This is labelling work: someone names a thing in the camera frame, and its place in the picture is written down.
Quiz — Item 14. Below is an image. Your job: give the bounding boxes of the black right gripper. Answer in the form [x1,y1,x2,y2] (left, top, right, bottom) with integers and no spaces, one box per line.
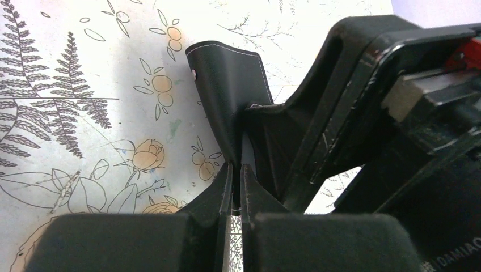
[300,23,480,271]

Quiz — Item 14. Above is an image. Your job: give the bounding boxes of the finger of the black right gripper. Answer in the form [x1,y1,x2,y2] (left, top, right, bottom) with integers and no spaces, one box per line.
[244,15,417,212]

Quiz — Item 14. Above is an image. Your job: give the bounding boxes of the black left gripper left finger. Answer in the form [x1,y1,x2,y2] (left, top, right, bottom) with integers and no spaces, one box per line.
[26,163,233,271]

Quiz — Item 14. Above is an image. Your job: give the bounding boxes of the floral patterned table mat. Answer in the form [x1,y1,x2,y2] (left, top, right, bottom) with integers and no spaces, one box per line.
[1,1,393,271]

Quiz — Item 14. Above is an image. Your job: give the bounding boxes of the black leather card holder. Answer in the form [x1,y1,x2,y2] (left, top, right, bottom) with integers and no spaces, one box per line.
[185,41,273,165]

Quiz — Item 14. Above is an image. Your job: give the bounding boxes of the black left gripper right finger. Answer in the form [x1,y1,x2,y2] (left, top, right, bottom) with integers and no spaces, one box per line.
[239,164,420,271]

